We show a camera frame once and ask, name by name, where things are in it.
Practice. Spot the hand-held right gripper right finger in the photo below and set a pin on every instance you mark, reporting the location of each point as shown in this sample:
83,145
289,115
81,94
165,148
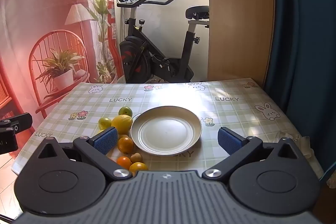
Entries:
231,141

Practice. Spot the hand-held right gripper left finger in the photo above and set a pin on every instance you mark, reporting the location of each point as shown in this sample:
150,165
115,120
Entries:
106,140

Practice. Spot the yellowish green round plum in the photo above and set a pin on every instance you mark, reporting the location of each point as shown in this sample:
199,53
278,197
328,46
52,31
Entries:
104,123

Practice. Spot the large orange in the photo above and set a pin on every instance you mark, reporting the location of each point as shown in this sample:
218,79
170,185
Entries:
125,145

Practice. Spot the small orange mandarin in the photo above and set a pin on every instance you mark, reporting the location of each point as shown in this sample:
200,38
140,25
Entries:
124,162

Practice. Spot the yellowish speckled orange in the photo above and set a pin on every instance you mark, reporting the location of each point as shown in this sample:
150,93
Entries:
139,166

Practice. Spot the round beige plate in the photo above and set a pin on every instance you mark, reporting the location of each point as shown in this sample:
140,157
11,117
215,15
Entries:
165,132

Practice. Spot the small brown kiwi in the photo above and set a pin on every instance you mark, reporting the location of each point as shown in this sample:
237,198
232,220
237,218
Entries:
136,157

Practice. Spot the clear plastic bag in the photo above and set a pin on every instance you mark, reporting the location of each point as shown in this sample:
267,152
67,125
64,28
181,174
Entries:
305,144

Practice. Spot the black exercise bike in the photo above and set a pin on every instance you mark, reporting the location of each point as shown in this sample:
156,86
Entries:
136,56

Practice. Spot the thin metal pole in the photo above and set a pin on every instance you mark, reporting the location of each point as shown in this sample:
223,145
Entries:
123,24

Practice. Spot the wooden cabinet panel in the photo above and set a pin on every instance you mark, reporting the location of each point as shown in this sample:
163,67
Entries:
236,16

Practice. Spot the dark blue curtain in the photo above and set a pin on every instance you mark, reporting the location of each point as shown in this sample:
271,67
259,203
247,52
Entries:
302,29

